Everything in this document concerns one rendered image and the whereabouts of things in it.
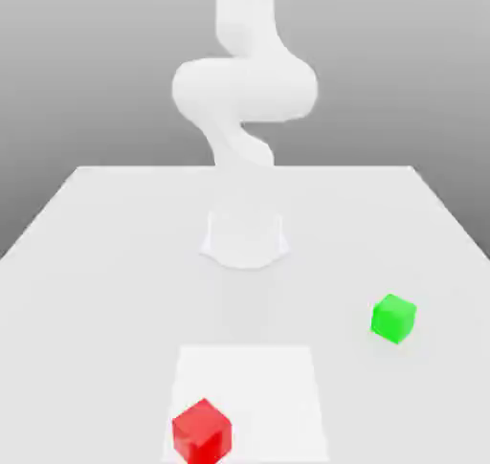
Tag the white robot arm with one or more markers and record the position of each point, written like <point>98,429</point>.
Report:
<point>245,89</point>

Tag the small red cube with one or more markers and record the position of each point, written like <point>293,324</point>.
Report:
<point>201,431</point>

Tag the small green cube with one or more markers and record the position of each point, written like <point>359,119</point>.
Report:
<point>393,318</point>

